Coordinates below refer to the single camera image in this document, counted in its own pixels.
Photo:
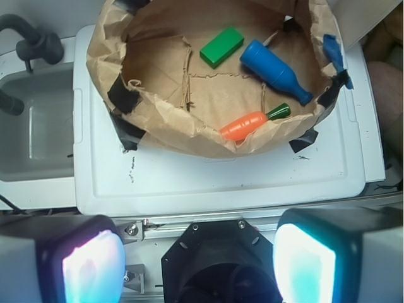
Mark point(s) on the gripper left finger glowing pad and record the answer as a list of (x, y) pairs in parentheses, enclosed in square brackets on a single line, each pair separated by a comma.
[(66, 258)]

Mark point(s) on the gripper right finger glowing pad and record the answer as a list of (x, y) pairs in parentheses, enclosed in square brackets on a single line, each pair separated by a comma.
[(352, 254)]

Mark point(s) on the orange toy carrot green stem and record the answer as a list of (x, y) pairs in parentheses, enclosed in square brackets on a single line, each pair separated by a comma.
[(242, 127)]

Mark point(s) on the white plastic tray lid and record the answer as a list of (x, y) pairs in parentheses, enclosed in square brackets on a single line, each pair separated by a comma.
[(109, 180)]

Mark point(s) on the grey toy sink basin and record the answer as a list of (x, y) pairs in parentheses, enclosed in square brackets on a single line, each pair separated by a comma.
[(38, 143)]

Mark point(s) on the dark grey toy faucet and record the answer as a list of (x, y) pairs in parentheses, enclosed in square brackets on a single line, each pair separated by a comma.
[(36, 43)]

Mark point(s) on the blue toy bottle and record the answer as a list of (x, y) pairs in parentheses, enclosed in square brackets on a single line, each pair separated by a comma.
[(273, 71)]

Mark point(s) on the brown paper bag basket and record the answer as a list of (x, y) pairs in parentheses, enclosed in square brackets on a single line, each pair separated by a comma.
[(144, 61)]

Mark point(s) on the green rectangular block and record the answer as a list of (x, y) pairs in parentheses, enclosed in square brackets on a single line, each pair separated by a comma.
[(221, 47)]

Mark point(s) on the metal corner bracket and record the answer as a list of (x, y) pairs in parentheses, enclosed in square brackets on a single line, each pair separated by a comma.
[(134, 278)]

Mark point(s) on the black octagonal mount plate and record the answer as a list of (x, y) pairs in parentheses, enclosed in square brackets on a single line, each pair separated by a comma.
[(223, 261)]

